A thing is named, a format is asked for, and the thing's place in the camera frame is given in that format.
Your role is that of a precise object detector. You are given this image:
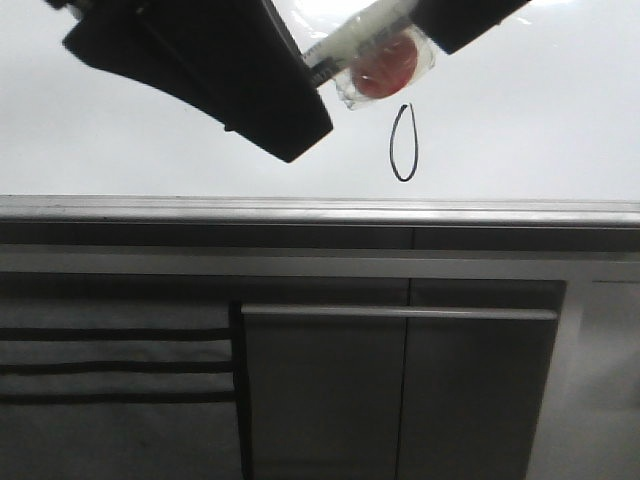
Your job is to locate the grey cabinet with doors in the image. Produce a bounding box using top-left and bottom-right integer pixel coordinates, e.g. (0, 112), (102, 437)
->
(237, 279), (566, 479)

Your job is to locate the white whiteboard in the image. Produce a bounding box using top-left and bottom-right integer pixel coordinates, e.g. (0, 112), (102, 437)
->
(1, 1), (639, 226)

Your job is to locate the red magnet taped to marker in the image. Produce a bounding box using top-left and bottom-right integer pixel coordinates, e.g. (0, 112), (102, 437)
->
(333, 26), (440, 110)

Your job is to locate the white whiteboard marker pen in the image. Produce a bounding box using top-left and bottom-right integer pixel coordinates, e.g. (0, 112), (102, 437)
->
(302, 0), (418, 87)

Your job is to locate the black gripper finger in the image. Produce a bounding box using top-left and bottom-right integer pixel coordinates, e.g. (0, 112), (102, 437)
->
(409, 0), (529, 54)
(48, 0), (333, 163)

